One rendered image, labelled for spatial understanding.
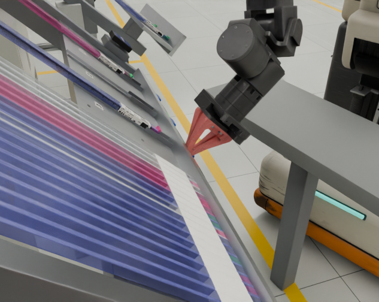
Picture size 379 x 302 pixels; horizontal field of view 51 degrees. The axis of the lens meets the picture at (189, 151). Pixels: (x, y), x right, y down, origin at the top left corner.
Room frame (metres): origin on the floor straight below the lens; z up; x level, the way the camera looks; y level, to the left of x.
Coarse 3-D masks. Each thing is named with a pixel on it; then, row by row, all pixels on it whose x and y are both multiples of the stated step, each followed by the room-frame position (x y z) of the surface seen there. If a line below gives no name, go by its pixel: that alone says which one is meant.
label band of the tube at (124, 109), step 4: (120, 108) 0.52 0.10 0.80; (124, 108) 0.52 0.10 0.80; (128, 108) 0.53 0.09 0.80; (120, 112) 0.52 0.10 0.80; (124, 112) 0.52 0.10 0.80; (128, 112) 0.52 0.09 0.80; (132, 112) 0.53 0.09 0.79; (128, 116) 0.52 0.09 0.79; (132, 116) 0.53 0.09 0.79; (136, 116) 0.53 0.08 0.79; (140, 116) 0.54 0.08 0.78; (136, 120) 0.53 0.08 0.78; (140, 120) 0.53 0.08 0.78; (144, 120) 0.53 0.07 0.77; (140, 124) 0.53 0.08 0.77; (144, 124) 0.53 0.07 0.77; (148, 124) 0.53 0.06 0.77; (144, 128) 0.53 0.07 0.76
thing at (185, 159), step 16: (144, 80) 0.77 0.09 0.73; (144, 96) 0.72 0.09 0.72; (160, 112) 0.64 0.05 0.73; (160, 128) 0.60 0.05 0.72; (176, 144) 0.54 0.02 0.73; (192, 160) 0.49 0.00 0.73; (192, 176) 0.45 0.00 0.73; (208, 192) 0.41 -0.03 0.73; (224, 224) 0.35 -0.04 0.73; (240, 240) 0.33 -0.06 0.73; (240, 256) 0.30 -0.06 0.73; (256, 272) 0.28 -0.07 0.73; (256, 288) 0.26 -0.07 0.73
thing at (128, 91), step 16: (64, 48) 0.64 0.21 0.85; (80, 48) 0.71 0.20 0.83; (96, 48) 0.81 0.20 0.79; (80, 64) 0.61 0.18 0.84; (96, 64) 0.69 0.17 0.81; (96, 80) 0.59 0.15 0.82; (112, 80) 0.66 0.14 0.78; (128, 80) 0.74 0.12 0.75; (80, 96) 0.47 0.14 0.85; (112, 96) 0.57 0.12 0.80; (128, 96) 0.63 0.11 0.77; (96, 112) 0.46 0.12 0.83; (112, 112) 0.50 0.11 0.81; (144, 112) 0.62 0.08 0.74; (128, 128) 0.48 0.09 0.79; (144, 144) 0.47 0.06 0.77; (160, 144) 0.52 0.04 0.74; (176, 160) 0.50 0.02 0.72
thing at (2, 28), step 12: (0, 24) 0.48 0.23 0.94; (12, 36) 0.48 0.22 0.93; (24, 48) 0.48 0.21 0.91; (36, 48) 0.49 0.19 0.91; (48, 60) 0.49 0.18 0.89; (60, 72) 0.50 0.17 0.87; (72, 72) 0.50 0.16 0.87; (84, 84) 0.51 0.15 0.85; (96, 96) 0.51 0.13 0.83; (108, 96) 0.52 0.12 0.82; (156, 132) 0.54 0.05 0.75
